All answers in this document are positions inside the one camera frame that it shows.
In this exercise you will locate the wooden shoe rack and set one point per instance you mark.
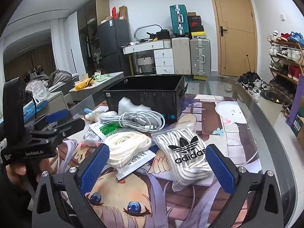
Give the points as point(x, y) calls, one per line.
point(285, 73)

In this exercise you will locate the teal suitcase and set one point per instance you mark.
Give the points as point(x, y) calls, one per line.
point(179, 21)

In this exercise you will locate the person's left forearm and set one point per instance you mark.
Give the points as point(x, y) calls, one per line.
point(11, 206)

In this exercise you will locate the silver suitcase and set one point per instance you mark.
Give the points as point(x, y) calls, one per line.
point(200, 57)

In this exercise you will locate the woven basket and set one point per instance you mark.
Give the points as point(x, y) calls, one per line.
point(145, 64)

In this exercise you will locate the black umbrella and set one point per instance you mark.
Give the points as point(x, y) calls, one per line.
point(249, 76)

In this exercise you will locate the oval mirror frame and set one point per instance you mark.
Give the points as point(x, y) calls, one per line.
point(136, 32)

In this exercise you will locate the small grey cabinet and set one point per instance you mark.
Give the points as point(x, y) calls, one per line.
point(53, 102)

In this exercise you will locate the bag of white laces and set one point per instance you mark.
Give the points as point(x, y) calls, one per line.
point(185, 161)

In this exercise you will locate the bin with black bag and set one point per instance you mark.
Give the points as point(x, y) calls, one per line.
point(272, 97)

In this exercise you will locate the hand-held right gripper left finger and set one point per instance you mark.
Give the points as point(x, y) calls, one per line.
point(95, 166)

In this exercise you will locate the white curtain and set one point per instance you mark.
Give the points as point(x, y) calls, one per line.
point(63, 42)

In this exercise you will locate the purple box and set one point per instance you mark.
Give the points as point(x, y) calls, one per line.
point(296, 99)

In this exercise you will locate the pile of shoes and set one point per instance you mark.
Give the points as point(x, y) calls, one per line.
point(255, 87)

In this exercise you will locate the printed desk mat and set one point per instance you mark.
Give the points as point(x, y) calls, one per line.
point(201, 114)

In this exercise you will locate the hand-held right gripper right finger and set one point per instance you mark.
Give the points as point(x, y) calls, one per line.
point(218, 168)

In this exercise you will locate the brown shoe box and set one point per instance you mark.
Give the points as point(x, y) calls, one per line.
point(194, 14)

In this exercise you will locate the green white packet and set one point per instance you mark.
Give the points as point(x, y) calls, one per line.
point(104, 129)

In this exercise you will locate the beige suitcase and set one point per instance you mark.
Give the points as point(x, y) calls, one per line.
point(181, 55)

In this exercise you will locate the black bag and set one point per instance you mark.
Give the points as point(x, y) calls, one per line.
point(163, 35)

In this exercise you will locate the black cardboard box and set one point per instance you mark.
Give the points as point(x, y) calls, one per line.
point(142, 95)

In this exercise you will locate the black red shoe box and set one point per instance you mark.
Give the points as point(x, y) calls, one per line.
point(194, 23)

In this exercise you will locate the yellow bag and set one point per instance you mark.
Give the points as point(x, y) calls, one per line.
point(83, 84)

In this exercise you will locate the dark grey fridge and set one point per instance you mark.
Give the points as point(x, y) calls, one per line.
point(111, 42)

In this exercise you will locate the clear plastic bag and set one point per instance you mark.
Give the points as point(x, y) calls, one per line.
point(40, 90)

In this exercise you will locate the grey jacket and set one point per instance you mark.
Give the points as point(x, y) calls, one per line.
point(59, 78)

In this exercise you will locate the tall dark cabinet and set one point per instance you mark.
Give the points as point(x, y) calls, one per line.
point(90, 28)

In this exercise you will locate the wooden door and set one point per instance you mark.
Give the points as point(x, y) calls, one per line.
point(235, 28)

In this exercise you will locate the brown cardboard box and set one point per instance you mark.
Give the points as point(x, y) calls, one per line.
point(123, 13)

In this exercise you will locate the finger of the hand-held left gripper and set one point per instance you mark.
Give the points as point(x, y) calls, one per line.
point(55, 117)
point(71, 128)

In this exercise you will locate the white desk with drawers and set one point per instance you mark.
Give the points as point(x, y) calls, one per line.
point(163, 58)

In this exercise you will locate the person's left hand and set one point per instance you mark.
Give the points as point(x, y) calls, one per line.
point(17, 169)

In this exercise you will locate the grey side table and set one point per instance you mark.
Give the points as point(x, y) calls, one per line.
point(104, 85)

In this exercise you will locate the white blue plush toy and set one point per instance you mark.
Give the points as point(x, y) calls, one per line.
point(95, 116)

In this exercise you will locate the bag of cream laces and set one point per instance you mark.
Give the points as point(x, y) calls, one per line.
point(125, 144)

